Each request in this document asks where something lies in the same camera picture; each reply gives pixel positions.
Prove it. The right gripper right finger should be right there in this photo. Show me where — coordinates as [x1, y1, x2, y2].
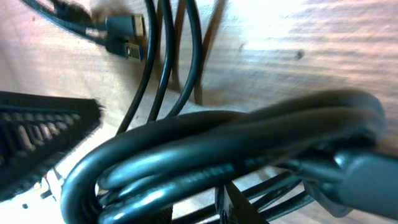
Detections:
[215, 182, 268, 224]

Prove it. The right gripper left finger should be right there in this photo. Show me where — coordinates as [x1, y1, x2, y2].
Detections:
[1, 91, 101, 201]

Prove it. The black cable bundle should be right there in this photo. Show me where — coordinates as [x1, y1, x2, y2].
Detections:
[21, 0, 398, 224]

